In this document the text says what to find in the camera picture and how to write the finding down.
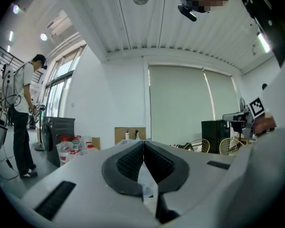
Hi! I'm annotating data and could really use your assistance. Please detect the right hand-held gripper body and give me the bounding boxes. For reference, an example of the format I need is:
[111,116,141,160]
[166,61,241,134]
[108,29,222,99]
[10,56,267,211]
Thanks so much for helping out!
[222,95,270,141]

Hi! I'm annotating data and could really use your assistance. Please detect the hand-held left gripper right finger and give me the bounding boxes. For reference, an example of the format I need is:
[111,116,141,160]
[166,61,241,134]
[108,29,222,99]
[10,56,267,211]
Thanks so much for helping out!
[143,141,190,224]

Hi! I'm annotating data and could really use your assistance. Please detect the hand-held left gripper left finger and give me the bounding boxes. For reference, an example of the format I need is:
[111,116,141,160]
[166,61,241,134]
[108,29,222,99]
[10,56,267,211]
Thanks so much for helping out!
[101,141,144,197]

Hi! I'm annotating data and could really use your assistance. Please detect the person's right hand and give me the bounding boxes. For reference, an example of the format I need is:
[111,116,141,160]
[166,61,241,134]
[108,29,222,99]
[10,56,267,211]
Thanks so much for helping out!
[252,112,276,137]

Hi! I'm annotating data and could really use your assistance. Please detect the grey standing fan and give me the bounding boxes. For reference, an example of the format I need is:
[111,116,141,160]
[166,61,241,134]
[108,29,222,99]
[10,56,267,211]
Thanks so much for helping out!
[239,96,247,113]

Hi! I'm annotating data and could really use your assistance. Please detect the black box cabinet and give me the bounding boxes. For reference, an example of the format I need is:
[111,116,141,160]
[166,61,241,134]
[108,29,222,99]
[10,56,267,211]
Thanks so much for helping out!
[201,119,231,154]

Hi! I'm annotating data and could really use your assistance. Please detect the brown cardboard box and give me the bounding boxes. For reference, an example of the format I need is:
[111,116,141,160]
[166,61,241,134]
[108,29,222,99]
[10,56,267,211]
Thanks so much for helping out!
[114,126,147,145]

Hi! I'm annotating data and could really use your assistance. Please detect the small clear red-capped water jug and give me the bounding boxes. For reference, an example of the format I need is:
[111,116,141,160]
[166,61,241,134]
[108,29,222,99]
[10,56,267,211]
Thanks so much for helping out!
[71,135,84,155]

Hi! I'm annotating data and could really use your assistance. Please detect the large clear red-capped water jug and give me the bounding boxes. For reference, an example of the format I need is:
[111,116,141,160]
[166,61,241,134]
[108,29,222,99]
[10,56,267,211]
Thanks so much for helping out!
[55,135,75,167]

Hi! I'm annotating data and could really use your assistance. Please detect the person's white shirt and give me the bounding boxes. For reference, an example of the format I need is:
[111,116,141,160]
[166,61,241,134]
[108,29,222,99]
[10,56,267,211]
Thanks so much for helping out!
[192,47,285,228]

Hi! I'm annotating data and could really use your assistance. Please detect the black metal cabinet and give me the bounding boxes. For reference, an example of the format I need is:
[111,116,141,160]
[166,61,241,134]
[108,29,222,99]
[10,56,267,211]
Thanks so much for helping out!
[41,116,76,168]

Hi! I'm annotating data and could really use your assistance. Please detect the white roller blind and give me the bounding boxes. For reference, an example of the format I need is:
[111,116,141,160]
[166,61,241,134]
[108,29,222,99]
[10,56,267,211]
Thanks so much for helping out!
[148,65,240,147]

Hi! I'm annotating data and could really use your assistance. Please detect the long ceiling lamp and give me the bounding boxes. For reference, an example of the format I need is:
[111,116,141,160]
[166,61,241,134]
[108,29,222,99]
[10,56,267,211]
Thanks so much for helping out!
[256,31,272,54]

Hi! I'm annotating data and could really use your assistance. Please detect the large glass window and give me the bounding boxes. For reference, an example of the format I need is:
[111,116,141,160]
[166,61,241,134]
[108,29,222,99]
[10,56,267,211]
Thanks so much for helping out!
[40,45,87,119]

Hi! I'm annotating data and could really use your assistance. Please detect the black metal railing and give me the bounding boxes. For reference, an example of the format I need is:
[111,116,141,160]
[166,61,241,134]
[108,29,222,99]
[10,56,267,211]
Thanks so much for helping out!
[0,38,44,83]

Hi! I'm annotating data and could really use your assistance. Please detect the black floor cable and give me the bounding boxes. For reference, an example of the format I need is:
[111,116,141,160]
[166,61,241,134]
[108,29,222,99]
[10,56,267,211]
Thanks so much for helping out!
[0,146,21,181]

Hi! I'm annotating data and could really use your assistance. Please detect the black head camera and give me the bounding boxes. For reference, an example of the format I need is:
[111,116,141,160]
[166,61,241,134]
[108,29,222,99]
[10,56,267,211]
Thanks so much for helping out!
[177,4,198,22]

